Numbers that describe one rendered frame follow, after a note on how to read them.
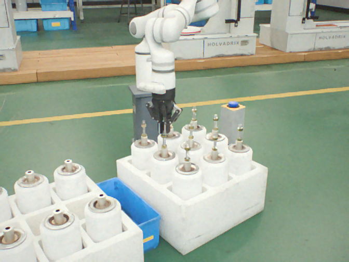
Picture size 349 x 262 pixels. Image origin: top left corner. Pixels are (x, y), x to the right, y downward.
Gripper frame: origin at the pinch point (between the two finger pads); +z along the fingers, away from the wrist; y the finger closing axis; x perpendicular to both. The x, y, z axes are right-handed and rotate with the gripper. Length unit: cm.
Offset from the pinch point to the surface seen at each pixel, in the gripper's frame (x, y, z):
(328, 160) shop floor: -77, -40, 35
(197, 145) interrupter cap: -12.1, -5.8, 9.8
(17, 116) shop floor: -36, 132, 35
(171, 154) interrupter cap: -1.4, -2.0, 9.7
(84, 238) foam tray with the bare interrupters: 39.2, -1.0, 17.0
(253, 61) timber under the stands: -233, 59, 32
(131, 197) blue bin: 7.2, 9.2, 25.9
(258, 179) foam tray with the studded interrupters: -18.4, -27.0, 19.8
